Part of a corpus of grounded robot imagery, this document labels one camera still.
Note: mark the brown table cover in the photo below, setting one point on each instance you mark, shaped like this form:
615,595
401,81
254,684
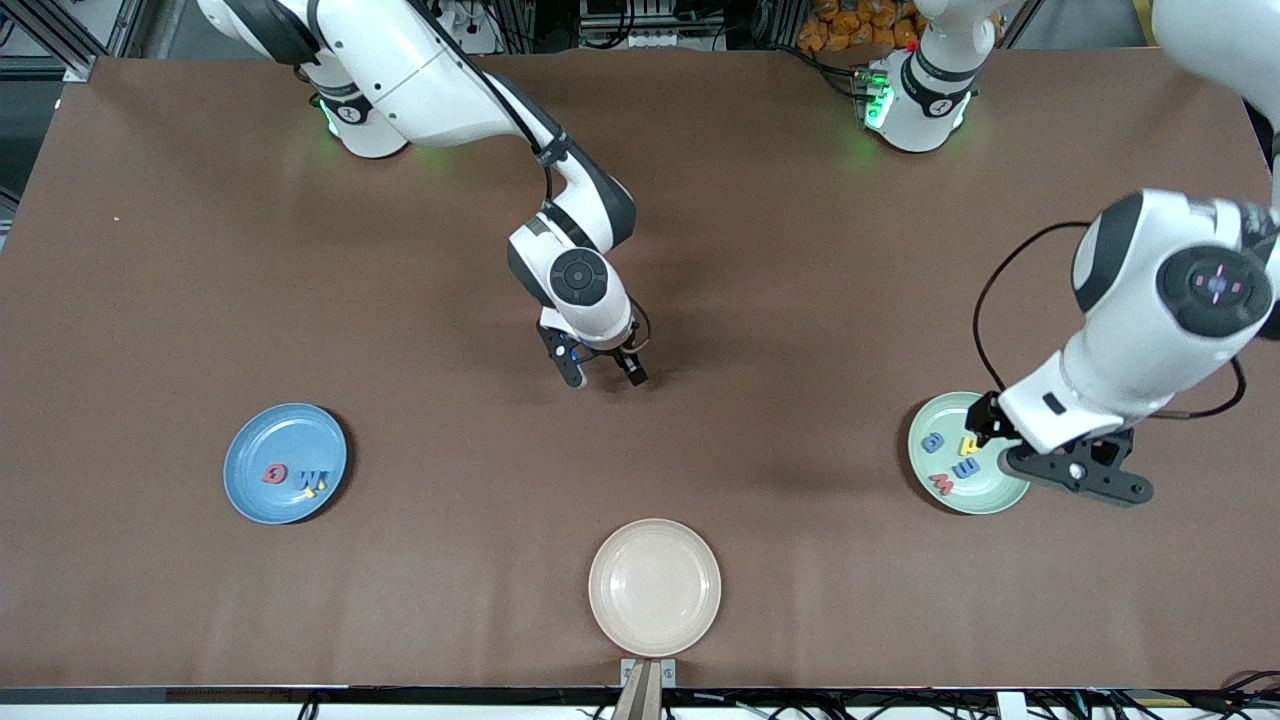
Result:
800,560

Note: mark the red letter Q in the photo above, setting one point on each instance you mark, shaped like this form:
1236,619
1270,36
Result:
268,474

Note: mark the small blue letter a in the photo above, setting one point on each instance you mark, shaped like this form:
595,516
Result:
932,443

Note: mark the large blue letter M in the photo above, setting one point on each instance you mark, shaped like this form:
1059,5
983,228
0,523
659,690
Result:
311,478

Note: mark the orange bags pile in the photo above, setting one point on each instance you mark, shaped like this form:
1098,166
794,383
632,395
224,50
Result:
860,25

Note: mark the black table edge rail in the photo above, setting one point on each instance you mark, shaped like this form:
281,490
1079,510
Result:
400,694

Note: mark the small yellow letter h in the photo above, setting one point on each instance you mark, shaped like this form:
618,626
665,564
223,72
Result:
968,446

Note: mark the aluminium frame post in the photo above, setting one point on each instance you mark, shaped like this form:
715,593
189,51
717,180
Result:
70,50

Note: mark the blue plate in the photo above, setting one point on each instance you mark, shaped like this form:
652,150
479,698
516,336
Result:
285,440

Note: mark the small red letter w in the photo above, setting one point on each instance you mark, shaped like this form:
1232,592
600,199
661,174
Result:
942,485

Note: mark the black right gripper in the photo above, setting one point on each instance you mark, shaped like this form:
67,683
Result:
628,365

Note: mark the small blue letter m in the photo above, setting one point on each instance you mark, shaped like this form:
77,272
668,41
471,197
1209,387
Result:
966,468

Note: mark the beige plate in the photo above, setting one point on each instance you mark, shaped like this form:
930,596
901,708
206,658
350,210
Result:
655,588

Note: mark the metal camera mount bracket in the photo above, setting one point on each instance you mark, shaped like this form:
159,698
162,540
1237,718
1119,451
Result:
648,675

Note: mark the white power strip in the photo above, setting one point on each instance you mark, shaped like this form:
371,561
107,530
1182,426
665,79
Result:
650,38
462,15

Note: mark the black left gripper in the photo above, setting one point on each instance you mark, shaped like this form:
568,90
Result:
985,415

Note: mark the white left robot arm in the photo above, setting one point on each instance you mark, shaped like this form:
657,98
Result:
1130,370

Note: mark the green plate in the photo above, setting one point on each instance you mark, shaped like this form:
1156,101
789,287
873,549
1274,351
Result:
990,495

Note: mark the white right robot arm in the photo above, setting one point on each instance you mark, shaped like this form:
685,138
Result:
440,80

